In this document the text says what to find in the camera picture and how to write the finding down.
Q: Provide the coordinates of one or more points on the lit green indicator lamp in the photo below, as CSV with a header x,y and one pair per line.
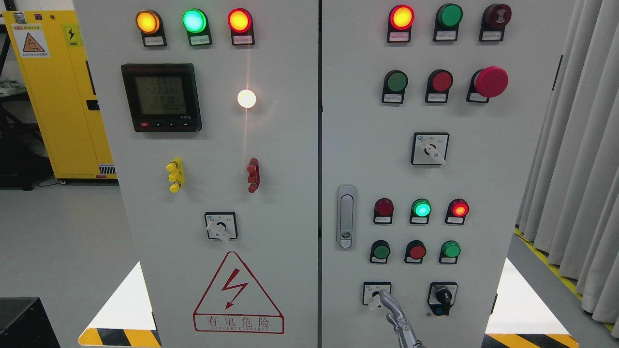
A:
x,y
420,212

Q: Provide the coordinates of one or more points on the yellow safety storage cabinet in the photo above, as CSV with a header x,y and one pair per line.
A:
x,y
53,61

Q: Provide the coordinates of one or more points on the red indicator lamp top right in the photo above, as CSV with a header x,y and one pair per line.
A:
x,y
400,21

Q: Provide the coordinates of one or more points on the red push button second row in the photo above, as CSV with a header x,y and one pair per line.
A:
x,y
438,86

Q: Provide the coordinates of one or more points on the green indicator lamp top left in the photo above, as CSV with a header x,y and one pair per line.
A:
x,y
197,27

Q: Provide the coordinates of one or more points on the red stop button lower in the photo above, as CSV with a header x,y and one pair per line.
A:
x,y
415,252

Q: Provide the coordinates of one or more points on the red test terminal socket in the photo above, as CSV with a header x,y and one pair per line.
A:
x,y
253,170

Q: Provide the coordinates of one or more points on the dark red indicator lamp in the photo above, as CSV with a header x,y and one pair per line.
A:
x,y
383,211

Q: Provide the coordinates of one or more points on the yellow test terminal socket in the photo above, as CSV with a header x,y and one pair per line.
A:
x,y
176,174

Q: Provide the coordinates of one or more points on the yellow indicator lamp top left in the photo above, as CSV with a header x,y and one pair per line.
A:
x,y
150,24

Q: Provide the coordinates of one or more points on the green push button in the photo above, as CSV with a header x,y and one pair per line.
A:
x,y
447,20
449,252

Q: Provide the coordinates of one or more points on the black box bottom left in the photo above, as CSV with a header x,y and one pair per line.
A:
x,y
25,324

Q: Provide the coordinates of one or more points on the green push button lower right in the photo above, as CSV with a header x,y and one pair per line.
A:
x,y
449,252

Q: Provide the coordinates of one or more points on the grey electrical control cabinet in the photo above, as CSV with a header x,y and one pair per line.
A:
x,y
318,68

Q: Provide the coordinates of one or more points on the white lit indicator lamp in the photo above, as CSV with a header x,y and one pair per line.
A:
x,y
246,98

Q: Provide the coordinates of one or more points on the lit red indicator lamp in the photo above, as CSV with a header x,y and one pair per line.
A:
x,y
457,211

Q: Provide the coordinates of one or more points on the red indicator lamp top left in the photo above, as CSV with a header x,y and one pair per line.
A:
x,y
241,26

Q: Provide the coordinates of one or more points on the green push button second row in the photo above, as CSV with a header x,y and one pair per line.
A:
x,y
395,83

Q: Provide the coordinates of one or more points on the left door rotary selector switch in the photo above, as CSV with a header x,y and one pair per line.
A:
x,y
221,226

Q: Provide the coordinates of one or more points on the red emergency stop mushroom button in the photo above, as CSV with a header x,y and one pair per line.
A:
x,y
487,83

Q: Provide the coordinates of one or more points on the grey curtain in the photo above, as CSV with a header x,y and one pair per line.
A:
x,y
570,208

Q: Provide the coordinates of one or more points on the bottom left white selector switch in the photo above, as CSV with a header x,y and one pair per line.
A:
x,y
371,293

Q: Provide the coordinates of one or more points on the green start button lower left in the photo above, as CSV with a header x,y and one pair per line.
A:
x,y
379,252

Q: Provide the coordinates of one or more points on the red electric hazard warning sticker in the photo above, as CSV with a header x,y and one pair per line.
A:
x,y
236,302

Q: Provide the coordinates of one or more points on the dark red buzzer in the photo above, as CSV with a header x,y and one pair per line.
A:
x,y
493,22

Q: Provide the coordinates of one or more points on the green push button top right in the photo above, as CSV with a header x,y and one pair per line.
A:
x,y
447,20

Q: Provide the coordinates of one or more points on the right door upper selector switch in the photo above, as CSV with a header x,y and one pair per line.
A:
x,y
429,149

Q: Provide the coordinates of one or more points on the black key selector switch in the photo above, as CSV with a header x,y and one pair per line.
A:
x,y
441,297

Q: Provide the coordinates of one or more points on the silver cabinet door handle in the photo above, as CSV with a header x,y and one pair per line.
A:
x,y
345,217

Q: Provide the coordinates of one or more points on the black digital power meter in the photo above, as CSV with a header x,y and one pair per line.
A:
x,y
162,97

